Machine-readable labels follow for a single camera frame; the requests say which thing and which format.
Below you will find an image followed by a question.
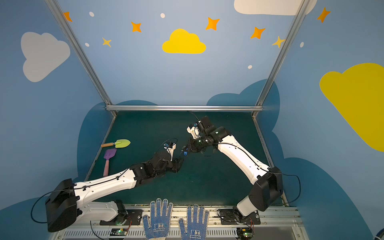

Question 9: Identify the purple toy spatula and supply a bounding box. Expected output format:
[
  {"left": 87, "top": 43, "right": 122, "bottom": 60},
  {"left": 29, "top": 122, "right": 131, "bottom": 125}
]
[{"left": 103, "top": 149, "right": 117, "bottom": 177}]

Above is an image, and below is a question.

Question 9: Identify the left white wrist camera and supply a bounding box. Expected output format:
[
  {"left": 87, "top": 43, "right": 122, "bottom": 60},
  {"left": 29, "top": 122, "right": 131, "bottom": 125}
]
[{"left": 164, "top": 142, "right": 177, "bottom": 162}]

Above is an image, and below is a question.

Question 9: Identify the left aluminium frame post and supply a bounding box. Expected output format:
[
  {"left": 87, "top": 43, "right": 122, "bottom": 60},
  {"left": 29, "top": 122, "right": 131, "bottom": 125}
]
[{"left": 44, "top": 0, "right": 118, "bottom": 118}]

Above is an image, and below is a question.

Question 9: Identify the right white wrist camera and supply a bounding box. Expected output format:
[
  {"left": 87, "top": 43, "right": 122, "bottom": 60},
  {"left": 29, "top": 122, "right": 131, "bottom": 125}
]
[{"left": 187, "top": 121, "right": 202, "bottom": 139}]

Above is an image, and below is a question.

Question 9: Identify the front aluminium rail base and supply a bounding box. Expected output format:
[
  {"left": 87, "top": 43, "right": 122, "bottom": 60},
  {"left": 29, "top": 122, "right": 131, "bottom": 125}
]
[{"left": 53, "top": 205, "right": 310, "bottom": 240}]

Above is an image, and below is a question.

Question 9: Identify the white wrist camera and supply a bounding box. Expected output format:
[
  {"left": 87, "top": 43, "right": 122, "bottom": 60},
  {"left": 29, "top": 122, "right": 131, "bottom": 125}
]
[
  {"left": 187, "top": 121, "right": 202, "bottom": 139},
  {"left": 164, "top": 142, "right": 177, "bottom": 162}
]

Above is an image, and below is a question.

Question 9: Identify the horizontal aluminium frame bar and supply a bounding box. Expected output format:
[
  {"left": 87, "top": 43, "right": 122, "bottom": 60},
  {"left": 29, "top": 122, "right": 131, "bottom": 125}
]
[{"left": 106, "top": 105, "right": 263, "bottom": 112}]

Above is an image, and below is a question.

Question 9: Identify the left green circuit board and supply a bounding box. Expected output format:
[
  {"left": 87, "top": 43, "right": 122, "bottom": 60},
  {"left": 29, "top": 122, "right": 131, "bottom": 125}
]
[{"left": 110, "top": 228, "right": 129, "bottom": 237}]

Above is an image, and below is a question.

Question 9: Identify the green circuit board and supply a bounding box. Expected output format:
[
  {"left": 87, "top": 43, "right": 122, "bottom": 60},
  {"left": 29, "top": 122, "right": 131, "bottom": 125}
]
[
  {"left": 236, "top": 228, "right": 254, "bottom": 240},
  {"left": 110, "top": 228, "right": 129, "bottom": 237}
]

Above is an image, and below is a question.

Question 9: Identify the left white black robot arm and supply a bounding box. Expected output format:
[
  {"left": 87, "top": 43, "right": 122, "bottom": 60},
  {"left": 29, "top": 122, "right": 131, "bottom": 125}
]
[{"left": 45, "top": 150, "right": 185, "bottom": 233}]

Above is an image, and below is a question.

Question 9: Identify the aluminium frame post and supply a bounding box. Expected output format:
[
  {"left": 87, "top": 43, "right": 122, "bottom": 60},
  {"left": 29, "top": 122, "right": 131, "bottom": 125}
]
[
  {"left": 251, "top": 0, "right": 311, "bottom": 118},
  {"left": 44, "top": 0, "right": 118, "bottom": 118}
]

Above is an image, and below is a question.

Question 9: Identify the green toy spatula wooden handle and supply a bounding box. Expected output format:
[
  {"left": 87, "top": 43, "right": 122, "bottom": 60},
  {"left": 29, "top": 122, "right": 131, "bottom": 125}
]
[{"left": 101, "top": 139, "right": 131, "bottom": 149}]

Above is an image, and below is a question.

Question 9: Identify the blue dotted work glove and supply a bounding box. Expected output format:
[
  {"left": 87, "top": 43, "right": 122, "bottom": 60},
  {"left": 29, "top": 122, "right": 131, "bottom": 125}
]
[
  {"left": 179, "top": 204, "right": 209, "bottom": 240},
  {"left": 143, "top": 198, "right": 173, "bottom": 240}
]

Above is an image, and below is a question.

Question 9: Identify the right green circuit board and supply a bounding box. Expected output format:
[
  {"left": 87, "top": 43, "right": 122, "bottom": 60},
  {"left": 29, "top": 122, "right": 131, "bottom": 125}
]
[{"left": 236, "top": 228, "right": 254, "bottom": 240}]

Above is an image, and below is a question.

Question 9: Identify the right blue dotted work glove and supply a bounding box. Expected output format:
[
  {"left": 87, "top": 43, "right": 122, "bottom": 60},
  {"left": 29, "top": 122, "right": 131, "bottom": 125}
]
[{"left": 179, "top": 204, "right": 209, "bottom": 240}]

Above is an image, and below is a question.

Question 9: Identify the left blue dotted work glove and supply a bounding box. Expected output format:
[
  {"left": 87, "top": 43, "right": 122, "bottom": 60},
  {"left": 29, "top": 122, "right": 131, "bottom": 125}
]
[{"left": 143, "top": 198, "right": 173, "bottom": 240}]

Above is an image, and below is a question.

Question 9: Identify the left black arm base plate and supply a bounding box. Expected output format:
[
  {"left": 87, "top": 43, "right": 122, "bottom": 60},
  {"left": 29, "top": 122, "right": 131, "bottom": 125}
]
[{"left": 100, "top": 210, "right": 143, "bottom": 226}]

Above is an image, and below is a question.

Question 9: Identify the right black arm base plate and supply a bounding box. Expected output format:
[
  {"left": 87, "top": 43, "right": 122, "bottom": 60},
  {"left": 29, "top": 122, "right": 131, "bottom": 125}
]
[{"left": 217, "top": 209, "right": 261, "bottom": 226}]

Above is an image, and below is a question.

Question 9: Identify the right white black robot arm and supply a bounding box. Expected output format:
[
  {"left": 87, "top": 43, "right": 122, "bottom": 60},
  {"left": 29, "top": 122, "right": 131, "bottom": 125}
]
[{"left": 182, "top": 116, "right": 283, "bottom": 218}]

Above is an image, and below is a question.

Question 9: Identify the right aluminium frame post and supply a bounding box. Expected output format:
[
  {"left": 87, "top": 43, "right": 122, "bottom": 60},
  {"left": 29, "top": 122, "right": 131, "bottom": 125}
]
[{"left": 251, "top": 0, "right": 311, "bottom": 118}]

